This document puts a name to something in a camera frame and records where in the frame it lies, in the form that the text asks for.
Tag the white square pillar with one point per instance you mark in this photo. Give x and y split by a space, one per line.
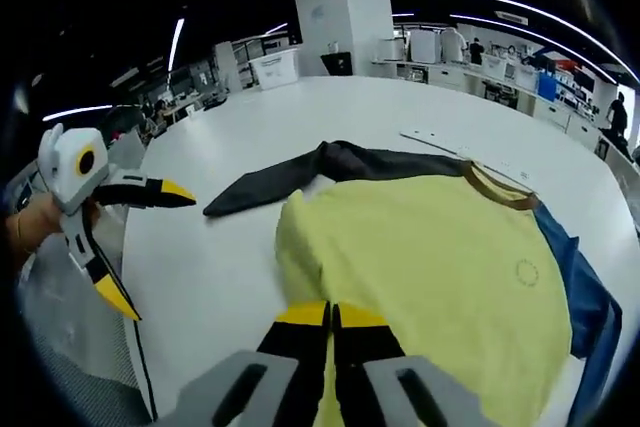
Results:
340 7

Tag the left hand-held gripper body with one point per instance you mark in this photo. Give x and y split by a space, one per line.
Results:
65 177

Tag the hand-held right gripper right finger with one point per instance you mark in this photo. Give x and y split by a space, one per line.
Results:
365 347

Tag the person's left hand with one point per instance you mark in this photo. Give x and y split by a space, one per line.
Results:
40 222

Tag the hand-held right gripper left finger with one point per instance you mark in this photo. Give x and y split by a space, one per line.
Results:
295 347

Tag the yellow blue black garment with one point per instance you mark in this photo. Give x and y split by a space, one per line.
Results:
425 247

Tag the white equipment cabinet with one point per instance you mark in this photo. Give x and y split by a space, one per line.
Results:
425 46

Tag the white mesh chair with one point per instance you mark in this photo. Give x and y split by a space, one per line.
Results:
75 347

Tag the black waste bin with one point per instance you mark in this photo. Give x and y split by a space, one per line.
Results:
337 64

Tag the row of white cabinets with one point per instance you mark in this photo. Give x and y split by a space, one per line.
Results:
450 77

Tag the blue box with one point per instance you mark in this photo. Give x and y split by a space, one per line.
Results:
547 87

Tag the white storage bin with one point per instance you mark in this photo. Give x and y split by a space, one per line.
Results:
275 69

